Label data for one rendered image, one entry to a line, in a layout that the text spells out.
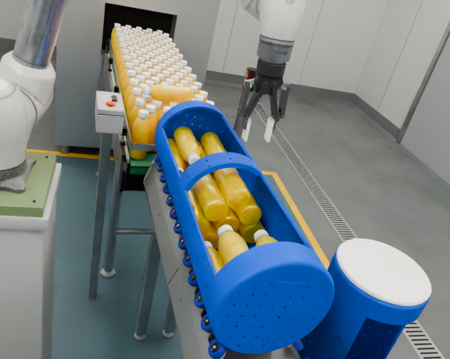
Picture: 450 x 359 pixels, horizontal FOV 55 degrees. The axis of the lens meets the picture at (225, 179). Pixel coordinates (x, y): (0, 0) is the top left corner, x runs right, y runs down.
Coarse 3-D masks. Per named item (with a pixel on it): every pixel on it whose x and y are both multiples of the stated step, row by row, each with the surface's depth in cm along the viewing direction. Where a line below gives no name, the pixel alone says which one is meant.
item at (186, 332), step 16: (160, 208) 153; (160, 224) 148; (160, 240) 144; (176, 272) 127; (176, 288) 124; (176, 304) 121; (176, 320) 118; (192, 336) 108; (192, 352) 106; (272, 352) 105; (288, 352) 106
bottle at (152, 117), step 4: (152, 112) 178; (148, 116) 177; (152, 116) 178; (156, 116) 180; (152, 120) 178; (156, 120) 180; (152, 124) 179; (156, 124) 180; (152, 128) 180; (152, 132) 181; (152, 136) 182; (152, 140) 183; (148, 152) 185
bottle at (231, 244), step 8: (224, 232) 108; (232, 232) 106; (224, 240) 104; (232, 240) 103; (240, 240) 103; (224, 248) 102; (232, 248) 101; (240, 248) 101; (224, 256) 101; (232, 256) 99; (224, 264) 100
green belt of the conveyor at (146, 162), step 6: (114, 72) 268; (126, 138) 193; (150, 156) 183; (132, 162) 176; (138, 162) 177; (144, 162) 178; (150, 162) 179; (132, 168) 175; (138, 168) 176; (144, 168) 177; (132, 174) 177; (138, 174) 178; (144, 174) 179
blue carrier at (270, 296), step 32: (160, 128) 153; (192, 128) 162; (224, 128) 165; (160, 160) 149; (224, 160) 120; (256, 192) 138; (192, 224) 108; (288, 224) 116; (192, 256) 105; (256, 256) 88; (288, 256) 88; (224, 288) 87; (256, 288) 88; (288, 288) 91; (320, 288) 94; (224, 320) 90; (256, 320) 93; (288, 320) 96; (320, 320) 100; (256, 352) 99
